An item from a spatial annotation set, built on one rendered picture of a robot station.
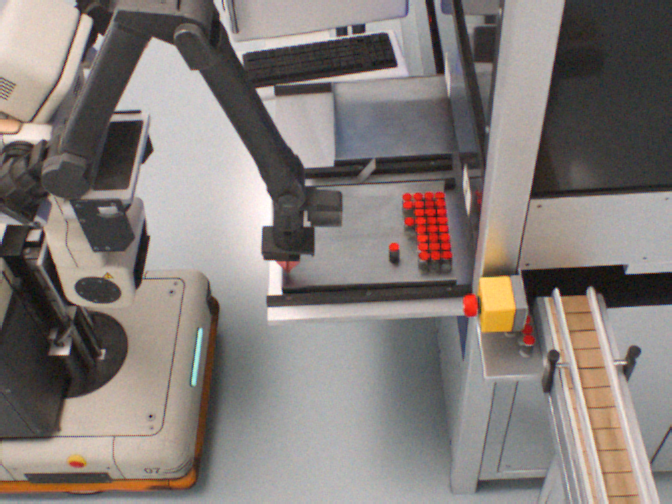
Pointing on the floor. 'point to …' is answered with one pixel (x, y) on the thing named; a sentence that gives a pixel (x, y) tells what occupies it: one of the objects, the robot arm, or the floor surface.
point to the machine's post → (505, 198)
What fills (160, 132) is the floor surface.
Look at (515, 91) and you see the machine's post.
